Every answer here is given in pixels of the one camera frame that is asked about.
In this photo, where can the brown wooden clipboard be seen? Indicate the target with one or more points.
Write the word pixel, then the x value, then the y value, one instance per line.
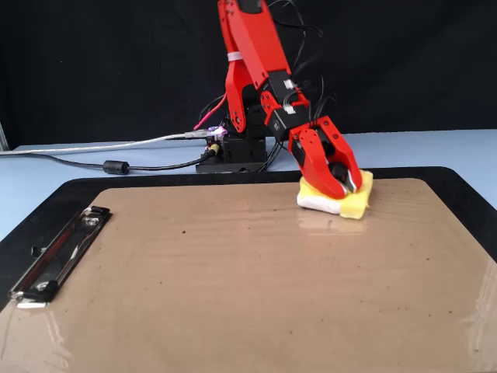
pixel 248 291

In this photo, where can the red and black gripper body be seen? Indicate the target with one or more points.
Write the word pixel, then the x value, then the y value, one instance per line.
pixel 297 147

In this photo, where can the controller board with LEDs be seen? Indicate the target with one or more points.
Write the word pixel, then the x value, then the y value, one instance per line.
pixel 215 134

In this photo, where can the black rectangular mat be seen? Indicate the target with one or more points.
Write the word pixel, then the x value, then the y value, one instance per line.
pixel 155 178

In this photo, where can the metal clipboard clip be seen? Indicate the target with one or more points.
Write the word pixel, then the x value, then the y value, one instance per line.
pixel 58 256

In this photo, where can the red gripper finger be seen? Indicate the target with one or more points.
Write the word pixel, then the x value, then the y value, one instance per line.
pixel 343 151
pixel 316 163

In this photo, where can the yellow sponge with black knob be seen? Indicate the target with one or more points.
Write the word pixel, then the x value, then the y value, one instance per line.
pixel 357 204

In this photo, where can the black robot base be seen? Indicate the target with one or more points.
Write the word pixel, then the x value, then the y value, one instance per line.
pixel 240 155

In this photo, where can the red robot arm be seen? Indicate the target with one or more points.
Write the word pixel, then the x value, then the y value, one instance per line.
pixel 252 39

